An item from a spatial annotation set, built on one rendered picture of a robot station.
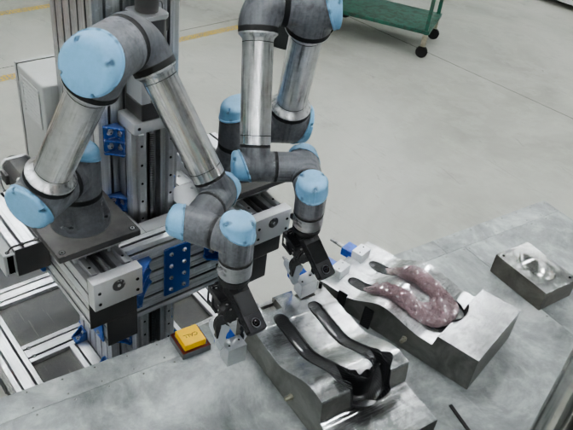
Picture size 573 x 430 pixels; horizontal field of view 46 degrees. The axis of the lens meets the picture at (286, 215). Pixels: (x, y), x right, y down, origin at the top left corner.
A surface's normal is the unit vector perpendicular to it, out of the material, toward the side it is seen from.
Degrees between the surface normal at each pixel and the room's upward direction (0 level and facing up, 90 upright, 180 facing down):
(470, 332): 0
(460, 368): 90
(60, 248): 0
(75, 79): 83
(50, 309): 0
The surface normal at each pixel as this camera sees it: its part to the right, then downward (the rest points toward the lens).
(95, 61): -0.28, 0.46
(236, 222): 0.11, -0.80
